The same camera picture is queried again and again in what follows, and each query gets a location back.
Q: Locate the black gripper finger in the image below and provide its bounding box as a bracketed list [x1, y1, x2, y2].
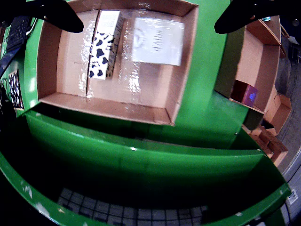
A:
[214, 0, 301, 35]
[0, 0, 85, 33]

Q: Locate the tall white product box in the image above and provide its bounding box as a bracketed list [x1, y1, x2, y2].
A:
[131, 16, 186, 67]

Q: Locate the open cardboard bin box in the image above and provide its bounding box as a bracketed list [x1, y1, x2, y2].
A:
[244, 14, 288, 59]
[213, 25, 283, 115]

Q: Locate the small maroon box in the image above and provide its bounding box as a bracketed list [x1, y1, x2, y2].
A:
[230, 79, 259, 108]

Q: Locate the empty flapped cardboard box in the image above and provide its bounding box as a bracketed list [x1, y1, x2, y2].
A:
[263, 93, 293, 137]

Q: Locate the shallow cardboard tray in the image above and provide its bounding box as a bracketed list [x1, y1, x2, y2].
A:
[36, 0, 200, 127]

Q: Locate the black keyboard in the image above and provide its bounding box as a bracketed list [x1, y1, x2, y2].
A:
[4, 16, 32, 51]

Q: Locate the cow print carton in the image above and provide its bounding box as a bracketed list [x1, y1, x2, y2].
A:
[88, 9, 125, 81]

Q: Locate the black white patterned card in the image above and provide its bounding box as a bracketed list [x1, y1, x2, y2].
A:
[8, 69, 25, 111]

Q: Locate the green metal machine housing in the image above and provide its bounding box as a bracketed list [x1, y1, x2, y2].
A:
[0, 103, 292, 226]

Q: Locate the glossy black screen panel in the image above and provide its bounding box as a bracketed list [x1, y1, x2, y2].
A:
[56, 186, 209, 226]

